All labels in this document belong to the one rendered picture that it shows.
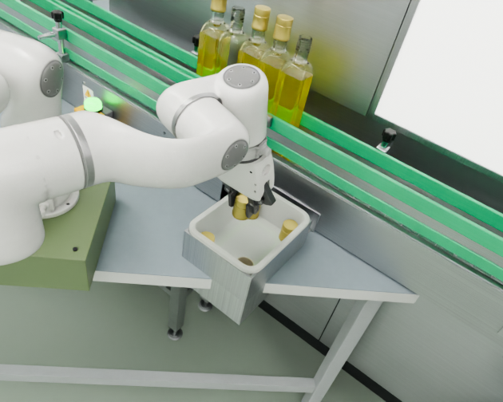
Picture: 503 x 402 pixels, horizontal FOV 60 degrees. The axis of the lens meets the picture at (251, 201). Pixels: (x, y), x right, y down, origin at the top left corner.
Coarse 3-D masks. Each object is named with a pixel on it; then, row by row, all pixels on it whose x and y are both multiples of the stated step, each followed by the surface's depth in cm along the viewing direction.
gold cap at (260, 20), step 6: (258, 6) 91; (264, 6) 92; (258, 12) 90; (264, 12) 90; (270, 12) 91; (258, 18) 91; (264, 18) 91; (252, 24) 93; (258, 24) 92; (264, 24) 92; (258, 30) 93; (264, 30) 93
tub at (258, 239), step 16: (272, 192) 97; (208, 208) 90; (224, 208) 94; (272, 208) 99; (288, 208) 96; (192, 224) 86; (208, 224) 91; (224, 224) 97; (240, 224) 99; (256, 224) 99; (272, 224) 100; (304, 224) 92; (208, 240) 84; (224, 240) 94; (240, 240) 95; (256, 240) 96; (272, 240) 96; (288, 240) 87; (224, 256) 82; (240, 256) 92; (256, 256) 92; (272, 256) 84; (256, 272) 81
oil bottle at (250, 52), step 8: (248, 40) 95; (240, 48) 96; (248, 48) 95; (256, 48) 94; (264, 48) 95; (240, 56) 97; (248, 56) 96; (256, 56) 95; (248, 64) 97; (256, 64) 96
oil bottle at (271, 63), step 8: (264, 56) 93; (272, 56) 92; (280, 56) 92; (288, 56) 94; (264, 64) 94; (272, 64) 93; (280, 64) 92; (264, 72) 95; (272, 72) 94; (272, 80) 95; (272, 88) 96; (272, 96) 97; (272, 104) 99
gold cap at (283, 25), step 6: (276, 18) 90; (282, 18) 88; (288, 18) 89; (276, 24) 89; (282, 24) 88; (288, 24) 89; (276, 30) 90; (282, 30) 89; (288, 30) 90; (276, 36) 90; (282, 36) 90; (288, 36) 91
